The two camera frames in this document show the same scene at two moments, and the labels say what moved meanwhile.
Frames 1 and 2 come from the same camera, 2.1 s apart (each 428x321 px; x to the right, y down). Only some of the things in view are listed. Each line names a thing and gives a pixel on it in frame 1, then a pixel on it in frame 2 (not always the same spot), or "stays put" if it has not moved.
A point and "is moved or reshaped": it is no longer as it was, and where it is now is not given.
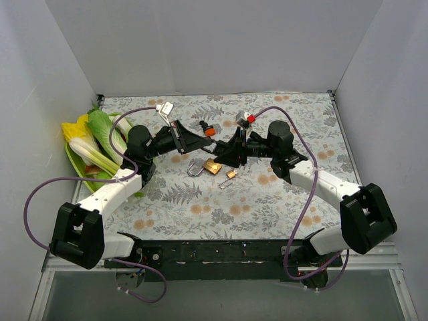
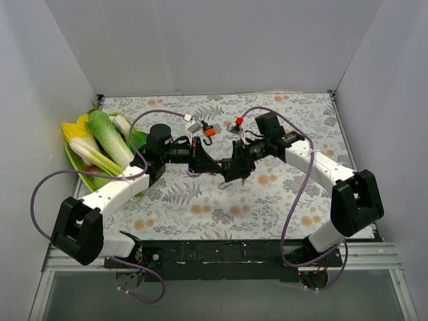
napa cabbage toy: x=101 y=124 stays put
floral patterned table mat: x=187 y=194 stays put
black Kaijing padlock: x=222 y=148 is moved or reshaped
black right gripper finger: x=228 y=152 to x=242 y=165
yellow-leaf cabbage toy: x=78 y=133 stays put
